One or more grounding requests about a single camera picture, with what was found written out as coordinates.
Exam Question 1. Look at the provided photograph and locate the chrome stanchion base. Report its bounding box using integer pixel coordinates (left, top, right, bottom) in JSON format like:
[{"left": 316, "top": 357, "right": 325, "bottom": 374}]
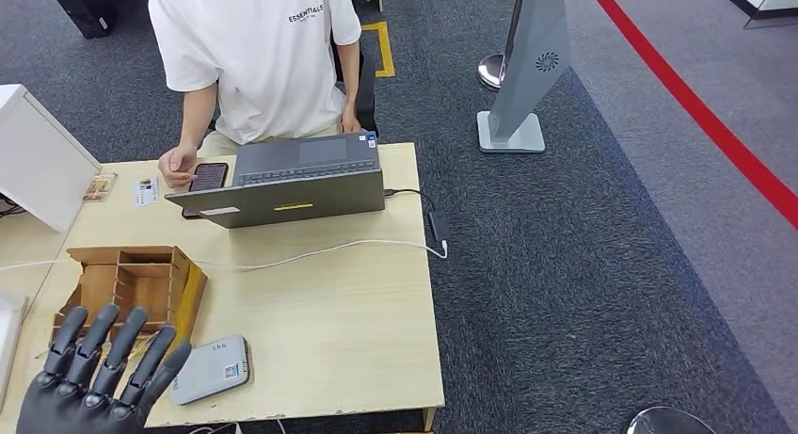
[
  {"left": 626, "top": 406, "right": 718, "bottom": 434},
  {"left": 477, "top": 52, "right": 509, "bottom": 93}
]

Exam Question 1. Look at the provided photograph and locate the black adapter hub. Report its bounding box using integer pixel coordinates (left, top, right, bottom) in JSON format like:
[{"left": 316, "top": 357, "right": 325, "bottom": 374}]
[{"left": 428, "top": 209, "right": 452, "bottom": 246}]

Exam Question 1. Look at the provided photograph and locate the person's right hand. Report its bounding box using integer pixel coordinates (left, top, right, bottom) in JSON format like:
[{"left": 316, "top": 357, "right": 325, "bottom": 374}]
[{"left": 157, "top": 142, "right": 200, "bottom": 189}]

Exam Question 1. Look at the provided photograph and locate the thin black cable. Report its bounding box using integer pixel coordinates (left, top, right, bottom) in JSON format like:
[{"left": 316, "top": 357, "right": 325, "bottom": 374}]
[{"left": 383, "top": 187, "right": 436, "bottom": 213}]

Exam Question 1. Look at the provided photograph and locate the person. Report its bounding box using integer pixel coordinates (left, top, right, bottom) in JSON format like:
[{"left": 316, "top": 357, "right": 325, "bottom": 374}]
[{"left": 147, "top": 0, "right": 380, "bottom": 189}]

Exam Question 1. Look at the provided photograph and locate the wooden organizer with yellow tape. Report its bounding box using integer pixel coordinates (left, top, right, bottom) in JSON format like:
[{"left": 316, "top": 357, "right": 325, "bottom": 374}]
[{"left": 49, "top": 245, "right": 209, "bottom": 351}]

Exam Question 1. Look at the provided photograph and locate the white flat device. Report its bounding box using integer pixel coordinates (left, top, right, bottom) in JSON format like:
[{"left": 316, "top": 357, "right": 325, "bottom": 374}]
[{"left": 0, "top": 292, "right": 30, "bottom": 412}]

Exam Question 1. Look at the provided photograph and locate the white box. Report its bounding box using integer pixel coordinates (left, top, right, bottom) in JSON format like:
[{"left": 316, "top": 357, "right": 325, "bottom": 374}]
[{"left": 0, "top": 83, "right": 103, "bottom": 234}]

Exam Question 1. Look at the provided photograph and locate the grey laptop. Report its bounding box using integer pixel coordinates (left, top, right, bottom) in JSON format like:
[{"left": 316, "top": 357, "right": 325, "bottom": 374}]
[{"left": 164, "top": 133, "right": 387, "bottom": 231}]

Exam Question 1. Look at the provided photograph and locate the black smartphone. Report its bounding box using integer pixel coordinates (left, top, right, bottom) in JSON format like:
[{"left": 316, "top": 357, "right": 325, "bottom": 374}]
[{"left": 182, "top": 162, "right": 230, "bottom": 220}]

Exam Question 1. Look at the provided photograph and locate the white cable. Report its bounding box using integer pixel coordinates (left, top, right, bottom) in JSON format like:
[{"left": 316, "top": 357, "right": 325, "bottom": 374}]
[{"left": 0, "top": 238, "right": 449, "bottom": 274}]

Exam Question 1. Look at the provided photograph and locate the black computer tower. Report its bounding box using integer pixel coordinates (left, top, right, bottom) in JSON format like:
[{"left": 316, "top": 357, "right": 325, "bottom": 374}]
[{"left": 49, "top": 0, "right": 120, "bottom": 40}]

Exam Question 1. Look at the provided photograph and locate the white card reader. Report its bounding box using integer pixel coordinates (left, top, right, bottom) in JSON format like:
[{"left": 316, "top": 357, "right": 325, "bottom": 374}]
[{"left": 169, "top": 334, "right": 252, "bottom": 408}]

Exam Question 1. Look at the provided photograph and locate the grey sign stand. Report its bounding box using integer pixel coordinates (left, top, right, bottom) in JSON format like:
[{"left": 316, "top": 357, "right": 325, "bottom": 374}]
[{"left": 476, "top": 0, "right": 571, "bottom": 154}]

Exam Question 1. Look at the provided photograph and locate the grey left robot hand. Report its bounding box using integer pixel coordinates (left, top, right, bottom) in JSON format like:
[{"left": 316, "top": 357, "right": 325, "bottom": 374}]
[{"left": 15, "top": 303, "right": 193, "bottom": 434}]

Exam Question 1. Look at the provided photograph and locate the yellow hotel key card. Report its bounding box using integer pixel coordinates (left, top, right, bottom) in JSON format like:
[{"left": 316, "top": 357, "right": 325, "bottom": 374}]
[{"left": 82, "top": 172, "right": 119, "bottom": 203}]

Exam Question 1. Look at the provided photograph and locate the white photo ID card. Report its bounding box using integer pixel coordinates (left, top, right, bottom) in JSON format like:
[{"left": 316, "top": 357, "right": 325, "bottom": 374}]
[{"left": 133, "top": 177, "right": 160, "bottom": 208}]

